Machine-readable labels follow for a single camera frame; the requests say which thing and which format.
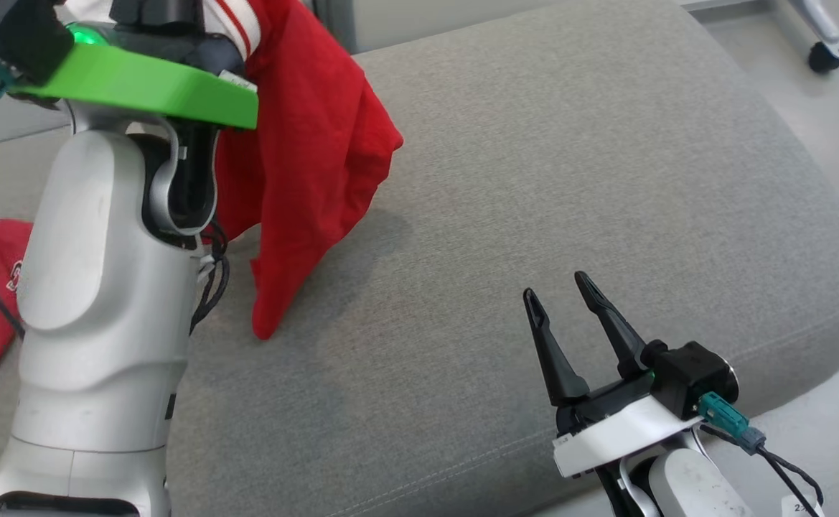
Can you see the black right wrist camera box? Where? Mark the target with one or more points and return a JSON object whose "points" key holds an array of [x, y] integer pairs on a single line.
{"points": [[688, 373]]}

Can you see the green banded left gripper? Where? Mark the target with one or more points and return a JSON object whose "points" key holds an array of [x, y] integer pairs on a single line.
{"points": [[146, 86]]}

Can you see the red shirt with white sleeves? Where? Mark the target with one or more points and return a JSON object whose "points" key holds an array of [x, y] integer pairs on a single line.
{"points": [[304, 143]]}

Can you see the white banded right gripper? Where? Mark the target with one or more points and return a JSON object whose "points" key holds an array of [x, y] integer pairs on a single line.
{"points": [[620, 431]]}

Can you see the grey fabric sofa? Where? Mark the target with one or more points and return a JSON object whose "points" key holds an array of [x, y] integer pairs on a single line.
{"points": [[534, 179]]}

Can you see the grey partition post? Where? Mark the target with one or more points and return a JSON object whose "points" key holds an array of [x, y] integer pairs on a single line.
{"points": [[336, 25]]}

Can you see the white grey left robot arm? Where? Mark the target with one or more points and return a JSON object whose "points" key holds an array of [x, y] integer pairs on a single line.
{"points": [[89, 287]]}

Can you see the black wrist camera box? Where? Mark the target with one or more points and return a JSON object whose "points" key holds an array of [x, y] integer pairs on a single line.
{"points": [[688, 373], [24, 36]]}

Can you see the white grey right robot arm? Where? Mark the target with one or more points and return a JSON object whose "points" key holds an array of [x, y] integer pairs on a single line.
{"points": [[692, 488]]}

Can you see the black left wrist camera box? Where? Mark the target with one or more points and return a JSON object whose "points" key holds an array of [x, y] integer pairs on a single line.
{"points": [[24, 36]]}

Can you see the grey stand leg with caster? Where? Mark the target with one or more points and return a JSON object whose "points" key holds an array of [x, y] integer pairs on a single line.
{"points": [[825, 56]]}

